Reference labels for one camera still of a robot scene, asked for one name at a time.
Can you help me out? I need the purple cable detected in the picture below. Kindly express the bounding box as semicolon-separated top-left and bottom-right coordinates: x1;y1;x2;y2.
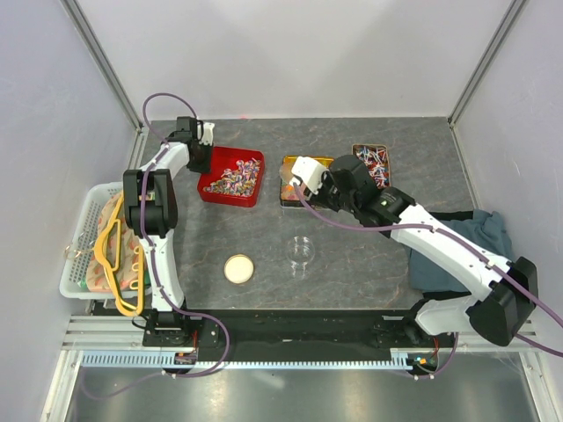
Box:
294;182;563;382
78;91;232;400

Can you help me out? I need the clear glass jar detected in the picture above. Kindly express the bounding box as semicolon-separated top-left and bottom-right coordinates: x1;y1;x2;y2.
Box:
286;236;316;278

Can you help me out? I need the yellow clothes hanger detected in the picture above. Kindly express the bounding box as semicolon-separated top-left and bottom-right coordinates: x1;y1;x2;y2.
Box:
93;192;145;318

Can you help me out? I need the gold lollipop tin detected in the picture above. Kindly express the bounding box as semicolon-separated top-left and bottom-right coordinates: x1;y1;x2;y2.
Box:
352;144;391;188

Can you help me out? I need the red candy tray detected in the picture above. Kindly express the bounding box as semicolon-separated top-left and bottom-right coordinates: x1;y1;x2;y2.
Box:
197;147;266;207

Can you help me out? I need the gold gummy tin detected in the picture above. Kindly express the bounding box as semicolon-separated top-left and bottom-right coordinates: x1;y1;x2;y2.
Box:
279;155;334;208

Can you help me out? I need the aluminium frame rail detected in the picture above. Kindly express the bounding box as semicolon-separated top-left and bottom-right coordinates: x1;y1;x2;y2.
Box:
61;316;535;353

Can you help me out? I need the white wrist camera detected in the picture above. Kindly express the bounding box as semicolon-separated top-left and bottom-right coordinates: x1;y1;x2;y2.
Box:
289;156;328;199
199;122;215;146

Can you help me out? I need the white plastic basket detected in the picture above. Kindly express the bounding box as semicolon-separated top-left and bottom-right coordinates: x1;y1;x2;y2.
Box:
59;181;175;301

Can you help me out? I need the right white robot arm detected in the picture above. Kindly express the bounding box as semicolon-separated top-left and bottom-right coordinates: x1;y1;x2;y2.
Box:
291;155;537;346

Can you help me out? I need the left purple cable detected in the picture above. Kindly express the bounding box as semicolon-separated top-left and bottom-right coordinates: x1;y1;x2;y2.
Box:
78;91;232;400

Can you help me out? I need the folded blue-grey cloth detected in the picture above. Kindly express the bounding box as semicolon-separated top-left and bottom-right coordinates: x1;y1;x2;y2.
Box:
407;209;515;294

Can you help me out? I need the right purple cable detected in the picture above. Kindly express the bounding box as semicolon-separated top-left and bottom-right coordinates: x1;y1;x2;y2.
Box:
294;182;563;382

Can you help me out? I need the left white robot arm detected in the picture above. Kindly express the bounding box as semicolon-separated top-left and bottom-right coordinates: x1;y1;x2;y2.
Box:
122;116;216;312

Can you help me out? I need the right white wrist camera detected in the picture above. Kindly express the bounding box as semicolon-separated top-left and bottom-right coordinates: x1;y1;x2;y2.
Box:
289;156;328;199

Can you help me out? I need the grey slotted cable duct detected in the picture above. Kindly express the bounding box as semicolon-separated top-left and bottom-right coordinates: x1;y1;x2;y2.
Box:
82;350;413;371

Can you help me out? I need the round wooden jar lid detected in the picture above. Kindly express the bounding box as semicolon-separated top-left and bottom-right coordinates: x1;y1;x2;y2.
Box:
223;254;254;284

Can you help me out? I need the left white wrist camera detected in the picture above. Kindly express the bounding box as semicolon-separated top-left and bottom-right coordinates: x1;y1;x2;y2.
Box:
199;122;215;146

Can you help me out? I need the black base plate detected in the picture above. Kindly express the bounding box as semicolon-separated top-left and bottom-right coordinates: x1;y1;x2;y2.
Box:
143;309;454;361

